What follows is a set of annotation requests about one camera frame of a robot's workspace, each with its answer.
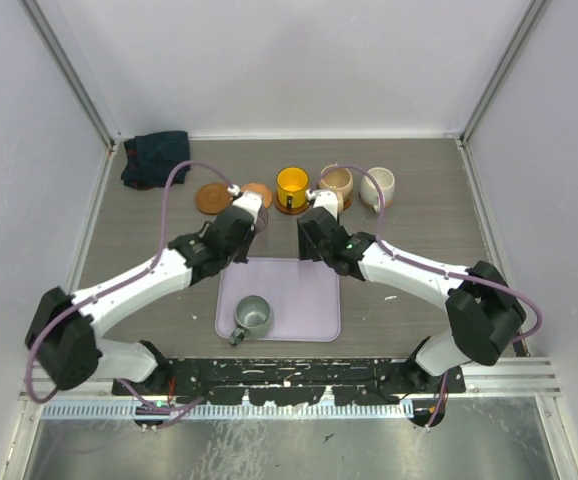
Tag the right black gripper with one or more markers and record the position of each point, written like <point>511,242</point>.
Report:
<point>306,250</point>

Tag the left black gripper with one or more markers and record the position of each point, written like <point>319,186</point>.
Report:
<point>240,257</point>

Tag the brown wooden round coaster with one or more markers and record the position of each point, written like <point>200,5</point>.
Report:
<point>347,202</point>

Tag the yellow mug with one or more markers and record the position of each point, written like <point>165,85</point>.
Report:
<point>291,186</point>

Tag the beige ceramic mug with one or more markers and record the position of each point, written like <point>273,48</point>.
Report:
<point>339,180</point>

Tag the white ceramic mug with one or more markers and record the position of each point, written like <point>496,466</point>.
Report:
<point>385,183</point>

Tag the grey ceramic mug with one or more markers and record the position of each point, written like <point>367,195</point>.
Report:
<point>253,319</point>

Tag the purple glass mug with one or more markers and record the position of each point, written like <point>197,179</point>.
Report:
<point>261,220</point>

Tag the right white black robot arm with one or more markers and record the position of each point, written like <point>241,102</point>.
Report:
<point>483,315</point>

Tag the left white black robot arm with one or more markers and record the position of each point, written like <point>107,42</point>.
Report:
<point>67,334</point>

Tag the dark brown wooden coaster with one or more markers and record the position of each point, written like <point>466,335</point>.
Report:
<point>289,211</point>

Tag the lavender plastic tray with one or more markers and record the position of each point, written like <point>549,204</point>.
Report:
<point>304,297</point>

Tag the dark blue folded cloth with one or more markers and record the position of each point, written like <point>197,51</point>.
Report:
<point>152,157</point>

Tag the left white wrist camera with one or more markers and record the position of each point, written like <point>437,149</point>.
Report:
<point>248,201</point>

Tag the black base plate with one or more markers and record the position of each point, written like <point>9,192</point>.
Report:
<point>291,382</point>

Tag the white slotted cable duct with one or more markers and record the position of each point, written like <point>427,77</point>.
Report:
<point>128,410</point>

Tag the aluminium front rail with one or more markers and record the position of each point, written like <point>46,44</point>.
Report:
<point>510,377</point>

